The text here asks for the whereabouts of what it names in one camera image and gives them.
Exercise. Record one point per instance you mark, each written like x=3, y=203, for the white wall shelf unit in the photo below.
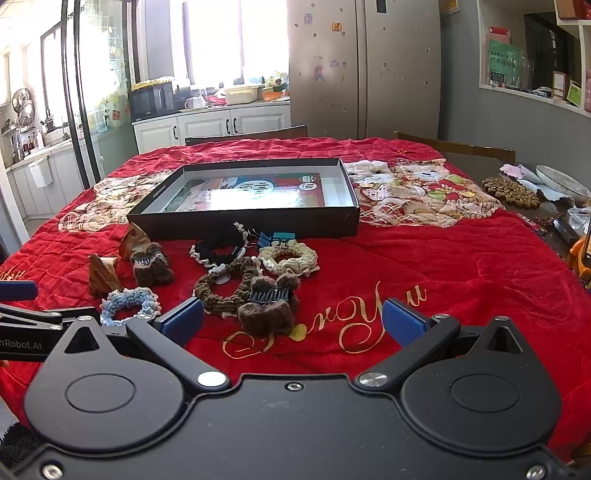
x=482, y=46

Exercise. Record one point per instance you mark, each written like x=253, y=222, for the yellow lace cover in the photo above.
x=152, y=84

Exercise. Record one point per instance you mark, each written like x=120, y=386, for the black scrunchie with white trim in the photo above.
x=217, y=241

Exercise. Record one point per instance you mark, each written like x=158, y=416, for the silver double-door refrigerator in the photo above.
x=360, y=69

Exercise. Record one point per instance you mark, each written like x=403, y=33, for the black shallow box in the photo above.
x=240, y=224

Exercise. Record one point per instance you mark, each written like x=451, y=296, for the brown fuzzy hair clip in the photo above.
x=268, y=318
x=154, y=272

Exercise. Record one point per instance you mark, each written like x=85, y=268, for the glossy printed board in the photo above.
x=258, y=198

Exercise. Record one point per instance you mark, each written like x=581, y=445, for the wooden bead trivet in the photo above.
x=510, y=191

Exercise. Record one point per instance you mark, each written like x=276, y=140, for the green sign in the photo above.
x=505, y=62

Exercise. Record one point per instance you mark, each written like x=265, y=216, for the white mug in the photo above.
x=194, y=102

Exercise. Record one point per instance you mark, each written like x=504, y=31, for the green card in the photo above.
x=575, y=94

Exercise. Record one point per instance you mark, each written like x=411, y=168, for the black-framed sliding glass door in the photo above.
x=81, y=92

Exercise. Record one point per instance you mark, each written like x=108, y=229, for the tan triangular hair clip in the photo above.
x=134, y=242
x=104, y=274

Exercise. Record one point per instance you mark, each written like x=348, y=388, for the light blue scrunchie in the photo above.
x=138, y=295

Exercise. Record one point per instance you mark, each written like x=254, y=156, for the orange wall notice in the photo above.
x=447, y=7

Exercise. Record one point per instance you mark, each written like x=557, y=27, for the wooden chair back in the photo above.
x=244, y=134

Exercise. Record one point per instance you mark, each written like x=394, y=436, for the white kitchen cabinet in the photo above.
x=207, y=124

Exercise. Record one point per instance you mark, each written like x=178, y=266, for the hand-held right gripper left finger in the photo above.
x=182, y=319

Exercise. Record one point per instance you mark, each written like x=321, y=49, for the pink crumpled cloth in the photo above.
x=519, y=171

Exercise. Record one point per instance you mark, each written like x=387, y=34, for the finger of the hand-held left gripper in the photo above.
x=18, y=290
x=46, y=317

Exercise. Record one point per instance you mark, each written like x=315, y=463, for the white plate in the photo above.
x=563, y=180

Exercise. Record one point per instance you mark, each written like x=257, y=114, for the cream plastic container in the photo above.
x=240, y=94

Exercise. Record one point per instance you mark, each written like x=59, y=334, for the orange bowl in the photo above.
x=272, y=96

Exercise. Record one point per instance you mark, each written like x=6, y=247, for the teal binder clip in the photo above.
x=285, y=237

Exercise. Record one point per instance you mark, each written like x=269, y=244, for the steel pot lids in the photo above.
x=24, y=108

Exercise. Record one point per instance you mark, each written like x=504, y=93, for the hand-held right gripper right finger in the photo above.
x=404, y=321

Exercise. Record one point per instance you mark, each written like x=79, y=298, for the black microwave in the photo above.
x=147, y=101

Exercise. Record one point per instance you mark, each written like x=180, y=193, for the cream scrunchie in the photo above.
x=304, y=258

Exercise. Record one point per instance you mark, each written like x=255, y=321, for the glass vase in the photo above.
x=527, y=74

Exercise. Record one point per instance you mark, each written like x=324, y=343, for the framed certificate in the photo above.
x=560, y=85

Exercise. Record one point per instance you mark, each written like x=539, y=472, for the white hanging bin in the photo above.
x=40, y=171

